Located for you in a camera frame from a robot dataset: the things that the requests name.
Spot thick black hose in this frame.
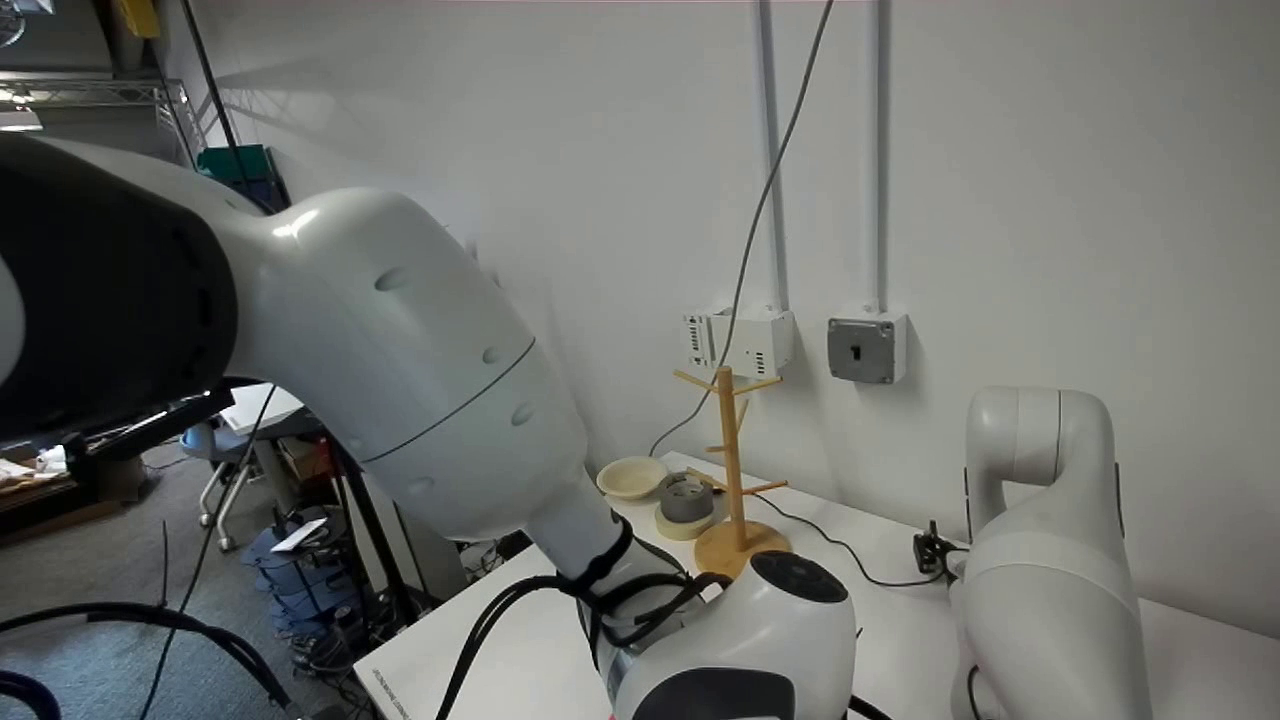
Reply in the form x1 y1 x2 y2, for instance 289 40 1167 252
0 596 297 720

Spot grey junction box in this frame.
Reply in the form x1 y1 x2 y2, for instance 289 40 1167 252
825 311 913 388

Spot small black device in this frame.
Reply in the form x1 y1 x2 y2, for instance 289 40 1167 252
913 522 968 585

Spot grey hanging wall cable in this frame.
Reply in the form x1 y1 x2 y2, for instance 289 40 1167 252
643 0 841 459

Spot yellow tag object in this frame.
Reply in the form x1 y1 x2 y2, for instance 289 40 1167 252
111 0 163 40

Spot black slanted pole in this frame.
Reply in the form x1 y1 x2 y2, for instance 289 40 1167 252
178 0 252 151

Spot white wall conduit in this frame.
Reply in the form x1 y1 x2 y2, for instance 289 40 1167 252
755 0 792 317
869 0 897 322

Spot wooden mug tree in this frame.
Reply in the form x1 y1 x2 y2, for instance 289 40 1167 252
674 366 800 585

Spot white elbow-shaped tube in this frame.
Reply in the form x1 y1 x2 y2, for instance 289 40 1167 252
950 383 1155 720

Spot metal shelf rack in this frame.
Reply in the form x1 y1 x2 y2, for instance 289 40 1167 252
0 63 197 137

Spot white wall socket box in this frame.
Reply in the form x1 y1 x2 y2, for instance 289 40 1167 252
724 309 800 383

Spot thin black device cable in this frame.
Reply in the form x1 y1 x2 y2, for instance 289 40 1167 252
755 491 935 591

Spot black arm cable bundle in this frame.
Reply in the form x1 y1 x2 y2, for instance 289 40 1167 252
432 515 738 720

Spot green storage bin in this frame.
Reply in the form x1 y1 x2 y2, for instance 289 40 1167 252
193 145 289 205

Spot cream bowl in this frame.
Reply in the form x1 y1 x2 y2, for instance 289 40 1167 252
594 454 674 503

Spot blue box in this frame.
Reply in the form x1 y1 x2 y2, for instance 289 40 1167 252
255 515 360 632

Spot white office chair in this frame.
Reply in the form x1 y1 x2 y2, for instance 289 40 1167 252
183 383 311 557

